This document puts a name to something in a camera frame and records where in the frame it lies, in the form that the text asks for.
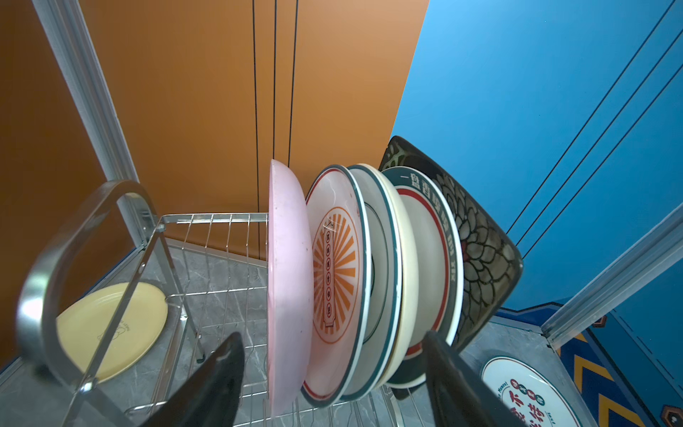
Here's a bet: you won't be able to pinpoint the black floral square plate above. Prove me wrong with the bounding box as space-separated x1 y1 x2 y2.
381 135 523 352

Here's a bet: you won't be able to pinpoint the white plate green red rim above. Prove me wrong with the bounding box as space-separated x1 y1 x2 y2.
382 167 464 389

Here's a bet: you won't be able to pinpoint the white plate green quatrefoil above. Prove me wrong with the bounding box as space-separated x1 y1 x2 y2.
342 164 402 401

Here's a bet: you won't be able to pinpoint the yellow round plate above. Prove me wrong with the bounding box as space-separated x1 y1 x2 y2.
55 281 169 384

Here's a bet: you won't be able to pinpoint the pink round plate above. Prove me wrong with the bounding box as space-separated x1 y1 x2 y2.
267 159 314 417

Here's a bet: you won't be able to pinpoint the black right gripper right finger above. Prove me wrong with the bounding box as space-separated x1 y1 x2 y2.
423 331 524 426

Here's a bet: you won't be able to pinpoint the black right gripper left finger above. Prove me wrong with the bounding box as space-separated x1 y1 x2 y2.
144 332 245 426

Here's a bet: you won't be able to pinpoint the cream round plate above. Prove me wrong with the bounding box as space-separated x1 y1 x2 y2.
370 167 419 390

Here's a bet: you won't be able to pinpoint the white plate orange sunburst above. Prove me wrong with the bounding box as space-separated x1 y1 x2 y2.
302 165 371 408

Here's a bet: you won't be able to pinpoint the white plate black characters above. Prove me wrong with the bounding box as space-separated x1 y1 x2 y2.
481 356 581 426

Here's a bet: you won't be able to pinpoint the steel wire dish rack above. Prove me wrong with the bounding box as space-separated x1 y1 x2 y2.
16 181 434 426

